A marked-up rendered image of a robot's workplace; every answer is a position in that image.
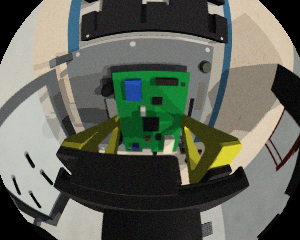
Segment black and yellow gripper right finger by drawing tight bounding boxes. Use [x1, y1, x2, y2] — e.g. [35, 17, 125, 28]
[181, 114, 242, 184]

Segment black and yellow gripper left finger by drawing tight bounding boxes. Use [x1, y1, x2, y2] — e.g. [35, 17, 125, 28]
[61, 115, 121, 154]

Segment green circuit board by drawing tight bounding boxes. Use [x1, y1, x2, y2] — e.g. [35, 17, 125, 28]
[112, 71, 190, 154]

